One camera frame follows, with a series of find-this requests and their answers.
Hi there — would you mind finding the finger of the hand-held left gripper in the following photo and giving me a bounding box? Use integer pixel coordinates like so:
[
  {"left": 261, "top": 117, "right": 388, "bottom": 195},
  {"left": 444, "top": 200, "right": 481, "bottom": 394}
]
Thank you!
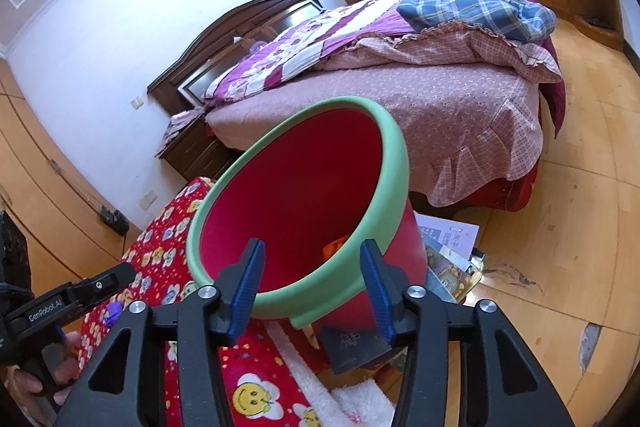
[{"left": 65, "top": 263, "right": 137, "bottom": 308}]

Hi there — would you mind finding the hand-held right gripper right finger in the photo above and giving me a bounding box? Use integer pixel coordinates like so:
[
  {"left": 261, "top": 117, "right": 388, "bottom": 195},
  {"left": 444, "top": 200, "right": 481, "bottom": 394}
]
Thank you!
[{"left": 360, "top": 238, "right": 576, "bottom": 427}]

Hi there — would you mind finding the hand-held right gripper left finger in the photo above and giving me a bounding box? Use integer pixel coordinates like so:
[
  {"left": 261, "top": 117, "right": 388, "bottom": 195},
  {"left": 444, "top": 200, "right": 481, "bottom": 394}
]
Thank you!
[{"left": 52, "top": 238, "right": 266, "bottom": 427}]

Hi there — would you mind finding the red bin with green rim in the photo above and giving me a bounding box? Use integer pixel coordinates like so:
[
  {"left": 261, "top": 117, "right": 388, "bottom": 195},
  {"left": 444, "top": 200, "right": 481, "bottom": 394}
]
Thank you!
[{"left": 186, "top": 96, "right": 428, "bottom": 365}]

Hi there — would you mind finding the person's left hand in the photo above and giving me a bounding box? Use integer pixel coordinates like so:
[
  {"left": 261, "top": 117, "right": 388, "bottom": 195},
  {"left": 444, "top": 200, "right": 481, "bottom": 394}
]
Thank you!
[{"left": 0, "top": 332, "right": 83, "bottom": 408}]

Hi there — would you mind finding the red smiley flower blanket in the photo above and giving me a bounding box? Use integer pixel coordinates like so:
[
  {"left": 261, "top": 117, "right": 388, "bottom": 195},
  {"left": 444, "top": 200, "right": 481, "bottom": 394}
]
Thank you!
[{"left": 80, "top": 177, "right": 326, "bottom": 427}]

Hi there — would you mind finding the white printed paper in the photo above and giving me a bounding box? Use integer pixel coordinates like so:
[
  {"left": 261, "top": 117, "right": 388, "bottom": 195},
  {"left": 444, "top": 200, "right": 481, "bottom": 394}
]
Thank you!
[{"left": 415, "top": 213, "right": 481, "bottom": 258}]

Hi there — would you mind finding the white fluffy rug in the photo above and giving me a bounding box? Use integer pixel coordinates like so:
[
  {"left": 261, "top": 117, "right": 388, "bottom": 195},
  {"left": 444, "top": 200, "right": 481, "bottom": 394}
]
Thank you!
[{"left": 265, "top": 322, "right": 396, "bottom": 427}]

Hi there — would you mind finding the light wooden wardrobe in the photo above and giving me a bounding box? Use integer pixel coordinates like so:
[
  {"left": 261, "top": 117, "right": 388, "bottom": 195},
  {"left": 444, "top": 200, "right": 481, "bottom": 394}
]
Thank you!
[{"left": 0, "top": 59, "right": 136, "bottom": 268}]

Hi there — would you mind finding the dark wooden nightstand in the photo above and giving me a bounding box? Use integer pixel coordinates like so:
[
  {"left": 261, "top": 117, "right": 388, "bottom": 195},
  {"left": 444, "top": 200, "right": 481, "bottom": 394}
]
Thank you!
[{"left": 160, "top": 117, "right": 241, "bottom": 182}]

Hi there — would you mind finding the pink cloth on nightstand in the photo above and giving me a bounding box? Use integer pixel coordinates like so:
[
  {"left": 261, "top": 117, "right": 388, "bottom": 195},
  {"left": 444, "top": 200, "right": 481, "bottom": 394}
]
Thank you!
[{"left": 155, "top": 107, "right": 208, "bottom": 158}]

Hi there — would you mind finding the bed with pink sheet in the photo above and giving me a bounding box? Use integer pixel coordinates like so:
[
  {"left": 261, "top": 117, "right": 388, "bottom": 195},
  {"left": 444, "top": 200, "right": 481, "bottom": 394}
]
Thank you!
[{"left": 205, "top": 0, "right": 568, "bottom": 212}]

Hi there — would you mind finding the dark wooden headboard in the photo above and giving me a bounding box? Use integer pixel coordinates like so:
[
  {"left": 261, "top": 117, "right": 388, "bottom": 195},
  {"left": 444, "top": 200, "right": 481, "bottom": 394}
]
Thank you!
[{"left": 147, "top": 0, "right": 326, "bottom": 118}]

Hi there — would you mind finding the purple patchwork quilt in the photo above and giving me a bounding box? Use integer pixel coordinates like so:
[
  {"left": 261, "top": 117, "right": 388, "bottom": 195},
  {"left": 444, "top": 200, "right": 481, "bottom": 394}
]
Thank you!
[{"left": 202, "top": 0, "right": 563, "bottom": 108}]

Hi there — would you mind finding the blue plaid cloth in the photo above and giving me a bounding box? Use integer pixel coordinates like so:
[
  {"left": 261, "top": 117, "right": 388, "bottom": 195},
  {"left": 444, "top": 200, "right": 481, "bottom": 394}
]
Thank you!
[{"left": 397, "top": 0, "right": 557, "bottom": 42}]

